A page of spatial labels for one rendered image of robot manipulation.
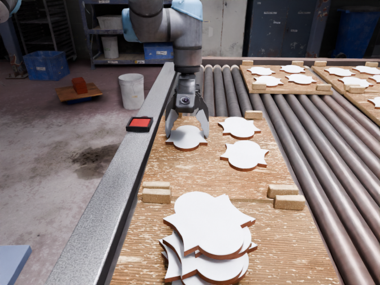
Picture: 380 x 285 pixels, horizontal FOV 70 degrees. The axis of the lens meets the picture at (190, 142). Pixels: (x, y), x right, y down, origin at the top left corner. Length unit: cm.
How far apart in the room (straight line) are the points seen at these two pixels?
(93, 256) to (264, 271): 29
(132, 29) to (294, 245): 56
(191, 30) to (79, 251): 53
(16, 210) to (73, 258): 171
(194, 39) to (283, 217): 45
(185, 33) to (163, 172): 34
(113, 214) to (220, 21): 475
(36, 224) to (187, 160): 150
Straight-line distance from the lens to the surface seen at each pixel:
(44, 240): 194
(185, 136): 79
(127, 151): 80
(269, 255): 51
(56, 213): 209
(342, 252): 59
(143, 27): 68
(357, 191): 74
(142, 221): 55
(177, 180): 64
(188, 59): 71
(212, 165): 69
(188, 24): 70
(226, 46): 527
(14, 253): 68
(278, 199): 58
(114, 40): 534
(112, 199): 64
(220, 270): 41
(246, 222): 44
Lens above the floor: 133
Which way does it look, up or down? 30 degrees down
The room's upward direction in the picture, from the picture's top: straight up
